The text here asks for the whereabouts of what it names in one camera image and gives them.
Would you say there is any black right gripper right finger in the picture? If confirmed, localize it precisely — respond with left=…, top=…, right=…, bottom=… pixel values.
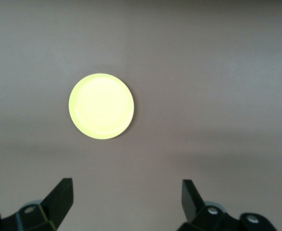
left=176, top=179, right=278, bottom=231

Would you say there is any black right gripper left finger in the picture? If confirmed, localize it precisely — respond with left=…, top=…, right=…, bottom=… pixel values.
left=0, top=178, right=74, bottom=231

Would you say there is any yellow round plate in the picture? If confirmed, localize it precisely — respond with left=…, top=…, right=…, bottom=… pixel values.
left=68, top=73, right=135, bottom=140

